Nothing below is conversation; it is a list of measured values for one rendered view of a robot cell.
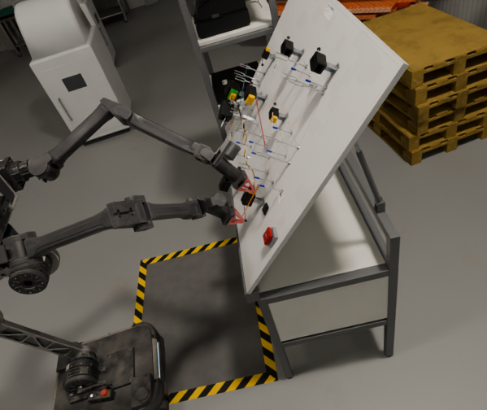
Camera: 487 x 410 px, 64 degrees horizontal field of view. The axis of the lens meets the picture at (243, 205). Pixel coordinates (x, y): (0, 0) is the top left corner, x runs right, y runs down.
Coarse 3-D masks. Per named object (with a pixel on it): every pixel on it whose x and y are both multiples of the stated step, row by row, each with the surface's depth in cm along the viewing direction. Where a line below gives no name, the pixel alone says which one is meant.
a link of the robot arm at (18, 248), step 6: (0, 246) 117; (6, 246) 118; (12, 246) 118; (18, 246) 118; (24, 246) 119; (0, 252) 117; (6, 252) 117; (12, 252) 118; (18, 252) 118; (24, 252) 119; (0, 258) 117; (6, 258) 117; (12, 258) 118; (18, 258) 118
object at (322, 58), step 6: (318, 48) 135; (318, 54) 130; (312, 60) 131; (318, 60) 128; (324, 60) 129; (312, 66) 130; (318, 66) 132; (324, 66) 129; (330, 66) 131; (336, 66) 133; (318, 72) 131
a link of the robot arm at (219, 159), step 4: (220, 152) 152; (220, 156) 152; (224, 156) 153; (216, 160) 152; (220, 160) 150; (224, 160) 151; (212, 164) 154; (216, 164) 150; (220, 164) 150; (224, 164) 151; (228, 164) 152; (216, 168) 151; (220, 168) 151; (224, 168) 151; (228, 168) 152; (220, 172) 153; (224, 172) 152
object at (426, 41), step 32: (384, 32) 321; (416, 32) 308; (448, 32) 295; (480, 32) 284; (416, 64) 271; (448, 64) 269; (480, 64) 277; (416, 96) 277; (448, 96) 282; (480, 96) 295; (384, 128) 338; (416, 128) 296; (448, 128) 303; (480, 128) 313; (416, 160) 314
